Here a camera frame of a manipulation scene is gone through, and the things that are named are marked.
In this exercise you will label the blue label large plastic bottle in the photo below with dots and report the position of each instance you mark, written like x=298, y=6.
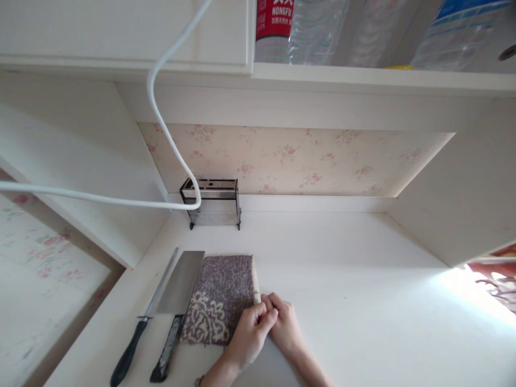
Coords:
x=463, y=36

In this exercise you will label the white wall cabinet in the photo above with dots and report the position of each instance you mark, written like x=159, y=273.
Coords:
x=121, y=32

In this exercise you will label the metal knife block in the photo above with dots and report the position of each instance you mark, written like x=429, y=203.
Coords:
x=215, y=207

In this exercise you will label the red label plastic bottle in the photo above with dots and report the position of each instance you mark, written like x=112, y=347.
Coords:
x=272, y=28

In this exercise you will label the person's left hand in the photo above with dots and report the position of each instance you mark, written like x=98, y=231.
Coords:
x=248, y=334

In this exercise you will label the person's right fingers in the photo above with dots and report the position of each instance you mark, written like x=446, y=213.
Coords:
x=272, y=301

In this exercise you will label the clear plastic bottle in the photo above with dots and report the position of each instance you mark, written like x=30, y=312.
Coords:
x=314, y=32

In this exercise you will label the person's left fingers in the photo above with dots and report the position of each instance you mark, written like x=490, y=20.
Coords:
x=260, y=315

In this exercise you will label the yellow flat thing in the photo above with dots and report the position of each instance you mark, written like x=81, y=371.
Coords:
x=399, y=67

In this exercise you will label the brown patterned folded cloth mat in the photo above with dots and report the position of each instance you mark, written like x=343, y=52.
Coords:
x=219, y=298

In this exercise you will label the person's right hand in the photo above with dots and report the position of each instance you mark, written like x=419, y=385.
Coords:
x=287, y=324

